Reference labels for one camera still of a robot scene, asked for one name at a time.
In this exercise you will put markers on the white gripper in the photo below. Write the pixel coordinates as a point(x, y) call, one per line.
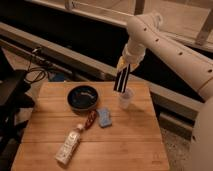
point(131, 55)

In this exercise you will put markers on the black white striped eraser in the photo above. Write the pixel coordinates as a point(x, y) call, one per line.
point(121, 79)

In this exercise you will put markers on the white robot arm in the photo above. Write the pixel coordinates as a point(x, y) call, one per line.
point(194, 68)

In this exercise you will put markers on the translucent plastic cup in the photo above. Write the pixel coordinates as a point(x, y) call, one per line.
point(125, 98)

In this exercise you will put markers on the dark blue ceramic bowl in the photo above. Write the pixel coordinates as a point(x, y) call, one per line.
point(82, 98)

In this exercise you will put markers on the blue sponge block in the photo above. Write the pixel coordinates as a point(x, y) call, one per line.
point(104, 117)

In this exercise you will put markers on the small white plastic bottle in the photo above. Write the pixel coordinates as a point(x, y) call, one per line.
point(65, 152)

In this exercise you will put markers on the black stand at left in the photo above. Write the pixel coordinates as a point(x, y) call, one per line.
point(13, 97)

